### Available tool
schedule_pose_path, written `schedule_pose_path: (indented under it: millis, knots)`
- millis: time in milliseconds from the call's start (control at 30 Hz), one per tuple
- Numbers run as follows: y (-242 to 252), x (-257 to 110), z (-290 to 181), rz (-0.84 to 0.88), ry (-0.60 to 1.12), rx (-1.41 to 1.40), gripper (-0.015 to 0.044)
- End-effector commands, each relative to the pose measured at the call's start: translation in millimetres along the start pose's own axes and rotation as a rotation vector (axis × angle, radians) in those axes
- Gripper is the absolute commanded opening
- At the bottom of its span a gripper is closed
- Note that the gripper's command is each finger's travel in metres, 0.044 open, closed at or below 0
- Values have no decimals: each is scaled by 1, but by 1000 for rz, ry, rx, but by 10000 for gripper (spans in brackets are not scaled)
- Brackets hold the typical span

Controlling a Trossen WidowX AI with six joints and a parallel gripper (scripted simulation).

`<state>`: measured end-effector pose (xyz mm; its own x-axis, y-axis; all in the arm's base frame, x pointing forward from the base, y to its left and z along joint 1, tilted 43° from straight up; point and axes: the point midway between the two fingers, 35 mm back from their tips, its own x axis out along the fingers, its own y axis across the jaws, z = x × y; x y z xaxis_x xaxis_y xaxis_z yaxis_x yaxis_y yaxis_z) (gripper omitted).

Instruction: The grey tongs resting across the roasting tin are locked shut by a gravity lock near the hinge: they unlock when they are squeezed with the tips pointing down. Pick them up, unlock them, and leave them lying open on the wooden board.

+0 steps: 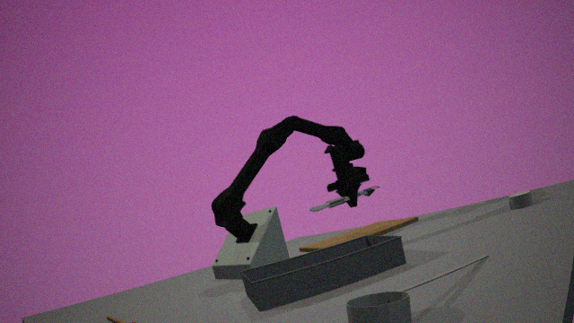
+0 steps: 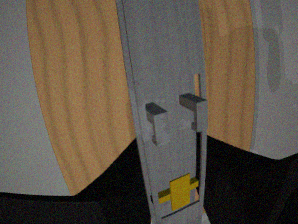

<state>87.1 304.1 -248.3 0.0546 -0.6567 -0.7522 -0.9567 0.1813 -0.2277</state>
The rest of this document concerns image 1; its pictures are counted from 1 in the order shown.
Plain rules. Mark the wooden board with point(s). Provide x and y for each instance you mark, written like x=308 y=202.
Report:
x=377 y=228

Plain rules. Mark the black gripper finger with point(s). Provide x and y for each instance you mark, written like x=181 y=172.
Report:
x=352 y=194
x=342 y=193

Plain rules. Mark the grey cylinder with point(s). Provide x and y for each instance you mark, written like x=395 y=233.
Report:
x=520 y=200

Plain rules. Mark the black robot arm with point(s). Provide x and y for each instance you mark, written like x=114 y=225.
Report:
x=228 y=204

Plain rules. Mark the dark grey rectangular tin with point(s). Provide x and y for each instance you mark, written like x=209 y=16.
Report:
x=323 y=270

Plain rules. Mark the grey saucepan with long handle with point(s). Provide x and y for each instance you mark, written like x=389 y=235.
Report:
x=388 y=307

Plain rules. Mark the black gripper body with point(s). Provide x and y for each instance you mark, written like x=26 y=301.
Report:
x=345 y=179

